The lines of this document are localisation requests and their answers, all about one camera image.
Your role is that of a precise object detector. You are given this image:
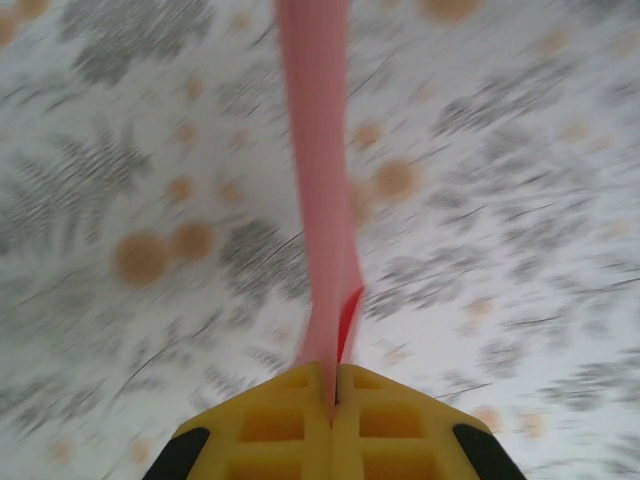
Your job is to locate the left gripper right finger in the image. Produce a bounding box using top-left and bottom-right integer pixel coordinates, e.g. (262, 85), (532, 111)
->
(331, 363), (525, 480)

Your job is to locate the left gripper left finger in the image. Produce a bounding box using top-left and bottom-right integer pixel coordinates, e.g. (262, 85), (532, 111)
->
(144, 362), (335, 480)

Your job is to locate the pink paper sheet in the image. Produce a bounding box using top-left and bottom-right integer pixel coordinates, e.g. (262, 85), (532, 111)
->
(274, 0), (369, 406)

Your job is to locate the floral patterned table cover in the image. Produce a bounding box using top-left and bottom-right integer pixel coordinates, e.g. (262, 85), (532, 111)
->
(0, 0), (640, 480)

